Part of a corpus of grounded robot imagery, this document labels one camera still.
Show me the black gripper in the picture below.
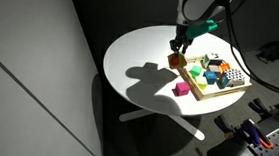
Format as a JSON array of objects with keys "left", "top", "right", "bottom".
[{"left": 168, "top": 22, "right": 194, "bottom": 56}]

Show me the multicolour plush square orange circle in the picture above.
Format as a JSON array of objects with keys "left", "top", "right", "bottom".
[{"left": 165, "top": 50, "right": 190, "bottom": 72}]

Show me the shallow wooden box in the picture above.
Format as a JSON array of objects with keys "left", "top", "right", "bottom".
[{"left": 174, "top": 50, "right": 256, "bottom": 106}]

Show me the small green cube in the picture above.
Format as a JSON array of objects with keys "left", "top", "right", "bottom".
[{"left": 189, "top": 64, "right": 204, "bottom": 80}]

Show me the black white striped cube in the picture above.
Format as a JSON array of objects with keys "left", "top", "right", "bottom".
[{"left": 199, "top": 51, "right": 225, "bottom": 71}]

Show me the grey cube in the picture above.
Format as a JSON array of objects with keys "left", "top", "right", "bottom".
[{"left": 207, "top": 63, "right": 223, "bottom": 74}]

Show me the yellow-green cube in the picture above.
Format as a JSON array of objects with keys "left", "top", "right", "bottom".
[{"left": 194, "top": 75, "right": 210, "bottom": 91}]

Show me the magenta cube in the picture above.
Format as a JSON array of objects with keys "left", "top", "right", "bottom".
[{"left": 173, "top": 80, "right": 192, "bottom": 98}]

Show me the blue cube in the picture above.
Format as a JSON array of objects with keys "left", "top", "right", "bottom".
[{"left": 203, "top": 70, "right": 219, "bottom": 86}]

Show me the orange cube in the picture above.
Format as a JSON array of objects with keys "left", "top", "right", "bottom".
[{"left": 217, "top": 61, "right": 233, "bottom": 75}]

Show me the large black white patterned cube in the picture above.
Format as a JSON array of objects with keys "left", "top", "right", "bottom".
[{"left": 216, "top": 67, "right": 247, "bottom": 92}]

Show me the white table base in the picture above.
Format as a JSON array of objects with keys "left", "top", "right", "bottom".
[{"left": 118, "top": 107, "right": 208, "bottom": 141}]

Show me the dark floor device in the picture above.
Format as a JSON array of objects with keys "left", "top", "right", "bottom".
[{"left": 256, "top": 36, "right": 279, "bottom": 63}]

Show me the purple black spring clamp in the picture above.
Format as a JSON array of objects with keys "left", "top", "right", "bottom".
[
  {"left": 212, "top": 113, "right": 276, "bottom": 151},
  {"left": 246, "top": 96, "right": 279, "bottom": 125}
]

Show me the grey partition board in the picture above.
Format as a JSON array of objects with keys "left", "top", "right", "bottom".
[{"left": 0, "top": 0, "right": 118, "bottom": 156}]

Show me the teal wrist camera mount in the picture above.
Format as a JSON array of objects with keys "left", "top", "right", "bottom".
[{"left": 185, "top": 17, "right": 219, "bottom": 42}]

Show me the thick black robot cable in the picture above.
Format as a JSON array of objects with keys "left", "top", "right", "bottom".
[{"left": 217, "top": 0, "right": 279, "bottom": 98}]

